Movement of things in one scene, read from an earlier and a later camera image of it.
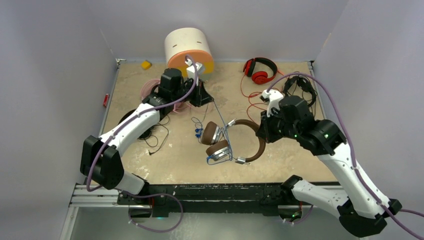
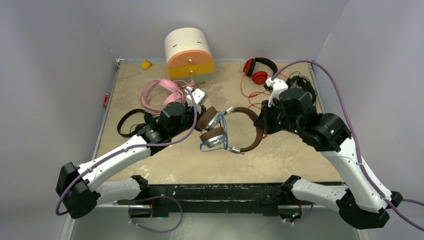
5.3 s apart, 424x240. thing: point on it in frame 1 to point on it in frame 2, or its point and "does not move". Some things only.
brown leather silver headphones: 222,149 to 216,139
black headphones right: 304,84 does not move
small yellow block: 146,64 does not move
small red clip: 106,100 does not move
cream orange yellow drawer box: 182,43 does not move
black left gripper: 201,97 to 198,115
